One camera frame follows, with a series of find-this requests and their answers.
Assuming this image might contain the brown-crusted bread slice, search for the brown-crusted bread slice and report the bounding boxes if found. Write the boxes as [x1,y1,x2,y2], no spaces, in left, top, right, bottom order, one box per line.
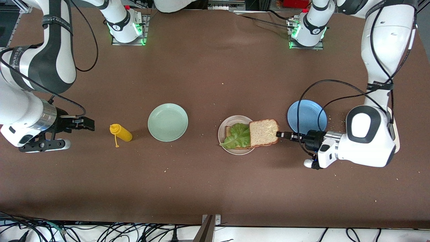
[249,119,280,148]
[224,126,252,150]

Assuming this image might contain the yellow mustard squeeze bottle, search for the yellow mustard squeeze bottle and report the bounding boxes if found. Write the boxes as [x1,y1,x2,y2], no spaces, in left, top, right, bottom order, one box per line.
[110,124,133,148]

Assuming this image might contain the green lettuce leaf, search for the green lettuce leaf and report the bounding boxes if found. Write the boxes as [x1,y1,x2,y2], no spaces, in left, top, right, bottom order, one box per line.
[220,123,252,150]

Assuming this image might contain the blue plate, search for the blue plate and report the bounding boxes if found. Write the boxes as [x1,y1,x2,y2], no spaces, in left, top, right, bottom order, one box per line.
[287,99,328,135]

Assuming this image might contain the beige plate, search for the beige plate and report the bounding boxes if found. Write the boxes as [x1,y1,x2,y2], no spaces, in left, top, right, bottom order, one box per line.
[218,115,256,155]

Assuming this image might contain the pale green plate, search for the pale green plate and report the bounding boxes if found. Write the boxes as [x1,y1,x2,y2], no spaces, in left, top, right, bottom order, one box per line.
[148,103,189,142]

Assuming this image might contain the brown table cover sheet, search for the brown table cover sheet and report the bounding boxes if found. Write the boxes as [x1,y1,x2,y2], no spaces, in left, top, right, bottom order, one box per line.
[0,6,430,230]

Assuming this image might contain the grey aluminium bar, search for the grey aluminium bar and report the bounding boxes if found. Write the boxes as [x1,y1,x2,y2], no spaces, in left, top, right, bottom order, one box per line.
[193,215,215,242]

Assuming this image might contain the red box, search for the red box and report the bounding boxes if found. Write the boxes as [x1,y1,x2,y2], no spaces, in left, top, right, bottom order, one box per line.
[283,0,309,9]

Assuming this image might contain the grey power strip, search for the grey power strip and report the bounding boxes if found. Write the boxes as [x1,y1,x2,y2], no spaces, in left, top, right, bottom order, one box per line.
[208,0,246,10]

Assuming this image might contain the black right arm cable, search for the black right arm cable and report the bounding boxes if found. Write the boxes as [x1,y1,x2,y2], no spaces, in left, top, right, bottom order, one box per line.
[0,0,99,118]

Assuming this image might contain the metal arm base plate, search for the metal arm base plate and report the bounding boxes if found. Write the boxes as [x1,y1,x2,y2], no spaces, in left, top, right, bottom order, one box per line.
[112,13,148,46]
[287,18,324,50]

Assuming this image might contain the tangled black cables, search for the tangled black cables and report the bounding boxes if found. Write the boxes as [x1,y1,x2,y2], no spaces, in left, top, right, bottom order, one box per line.
[0,211,202,242]

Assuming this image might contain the silver metal bracket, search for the silver metal bracket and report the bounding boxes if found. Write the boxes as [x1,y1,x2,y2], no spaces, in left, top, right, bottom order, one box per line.
[202,214,222,226]

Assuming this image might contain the long black cable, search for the long black cable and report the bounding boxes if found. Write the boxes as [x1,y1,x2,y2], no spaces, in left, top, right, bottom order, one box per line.
[235,13,298,29]

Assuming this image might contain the aluminium frame profile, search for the aluminium frame profile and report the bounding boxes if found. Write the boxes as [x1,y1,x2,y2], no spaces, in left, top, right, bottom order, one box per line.
[7,0,34,47]

